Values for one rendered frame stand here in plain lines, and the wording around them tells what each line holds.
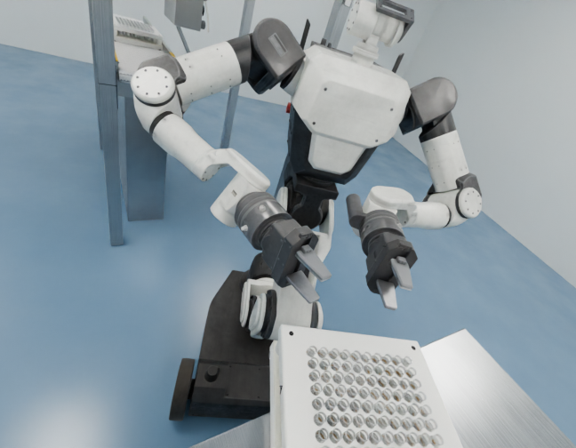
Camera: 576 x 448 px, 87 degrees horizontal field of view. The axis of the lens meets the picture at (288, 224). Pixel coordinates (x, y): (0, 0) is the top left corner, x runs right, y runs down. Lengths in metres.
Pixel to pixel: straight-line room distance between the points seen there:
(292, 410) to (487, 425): 0.38
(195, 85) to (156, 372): 1.11
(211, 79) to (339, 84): 0.27
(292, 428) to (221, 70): 0.65
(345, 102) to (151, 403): 1.22
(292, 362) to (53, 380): 1.15
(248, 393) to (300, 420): 0.80
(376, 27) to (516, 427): 0.81
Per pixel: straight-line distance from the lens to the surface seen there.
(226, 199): 0.60
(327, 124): 0.75
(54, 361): 1.53
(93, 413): 1.41
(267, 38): 0.76
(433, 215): 0.82
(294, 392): 0.45
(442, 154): 0.89
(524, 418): 0.77
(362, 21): 0.78
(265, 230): 0.52
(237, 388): 1.23
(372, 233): 0.62
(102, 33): 1.42
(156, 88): 0.67
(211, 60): 0.73
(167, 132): 0.65
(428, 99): 0.87
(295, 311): 0.88
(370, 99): 0.76
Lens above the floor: 1.30
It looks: 35 degrees down
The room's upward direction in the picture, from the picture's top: 20 degrees clockwise
